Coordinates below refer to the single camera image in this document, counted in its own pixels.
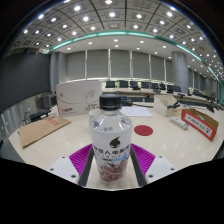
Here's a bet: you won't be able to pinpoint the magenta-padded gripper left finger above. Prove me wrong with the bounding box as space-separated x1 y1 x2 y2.
47 143 98 187

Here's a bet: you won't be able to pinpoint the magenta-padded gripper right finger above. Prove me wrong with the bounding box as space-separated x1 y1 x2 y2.
129 143 177 188

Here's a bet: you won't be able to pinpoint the clear bottle with white label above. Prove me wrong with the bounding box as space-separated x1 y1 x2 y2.
88 93 134 183

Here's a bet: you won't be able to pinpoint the flat round red coaster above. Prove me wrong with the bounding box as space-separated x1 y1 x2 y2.
133 124 154 137

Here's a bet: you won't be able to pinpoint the brown paper envelope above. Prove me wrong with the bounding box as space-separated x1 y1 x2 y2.
18 115 72 149

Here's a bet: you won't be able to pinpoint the white power strip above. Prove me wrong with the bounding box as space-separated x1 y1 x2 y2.
169 115 190 131

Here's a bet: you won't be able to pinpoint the small open white box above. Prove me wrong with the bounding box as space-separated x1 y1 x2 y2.
153 94 183 118

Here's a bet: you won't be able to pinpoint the black power adapter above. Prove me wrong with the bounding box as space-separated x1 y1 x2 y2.
29 109 53 123

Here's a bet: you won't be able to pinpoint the white paper ream box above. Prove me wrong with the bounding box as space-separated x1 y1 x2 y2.
55 79 103 117

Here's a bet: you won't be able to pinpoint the black clip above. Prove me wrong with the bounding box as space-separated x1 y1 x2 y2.
166 101 182 110

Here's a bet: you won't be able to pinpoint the cardboard box with red side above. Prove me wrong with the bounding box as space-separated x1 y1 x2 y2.
180 108 220 142

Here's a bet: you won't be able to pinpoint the row of black office chairs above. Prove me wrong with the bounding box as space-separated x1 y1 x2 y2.
104 79 224 101

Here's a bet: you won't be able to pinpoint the black desk microphone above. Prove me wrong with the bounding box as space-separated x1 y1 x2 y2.
206 103 216 114

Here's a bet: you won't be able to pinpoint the round ceiling lights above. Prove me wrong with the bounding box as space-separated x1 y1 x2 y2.
13 0 224 84

